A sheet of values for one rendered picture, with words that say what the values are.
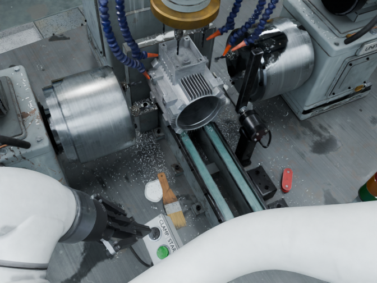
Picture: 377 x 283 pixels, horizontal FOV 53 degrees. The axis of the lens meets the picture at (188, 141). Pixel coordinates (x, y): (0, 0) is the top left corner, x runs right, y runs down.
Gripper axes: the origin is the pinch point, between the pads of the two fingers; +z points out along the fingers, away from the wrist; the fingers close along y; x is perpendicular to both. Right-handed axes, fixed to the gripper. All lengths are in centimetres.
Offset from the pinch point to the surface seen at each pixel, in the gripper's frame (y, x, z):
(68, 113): 35.5, 3.2, -3.9
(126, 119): 30.9, -6.4, 6.5
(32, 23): 167, 38, 61
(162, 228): 0.2, -2.4, 7.9
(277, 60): 33, -50, 29
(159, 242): -2.2, -0.3, 7.9
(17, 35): 164, 49, 58
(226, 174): 14.7, -17.7, 38.9
